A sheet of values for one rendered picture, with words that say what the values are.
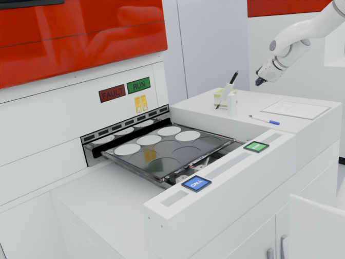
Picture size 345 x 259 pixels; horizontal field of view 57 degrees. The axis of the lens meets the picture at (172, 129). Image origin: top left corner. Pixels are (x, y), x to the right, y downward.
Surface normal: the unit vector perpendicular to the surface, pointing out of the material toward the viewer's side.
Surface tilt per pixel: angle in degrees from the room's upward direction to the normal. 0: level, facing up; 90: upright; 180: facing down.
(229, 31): 90
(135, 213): 0
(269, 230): 90
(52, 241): 90
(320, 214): 90
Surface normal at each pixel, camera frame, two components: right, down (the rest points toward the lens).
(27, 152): 0.66, 0.19
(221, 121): -0.74, 0.33
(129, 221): -0.12, -0.93
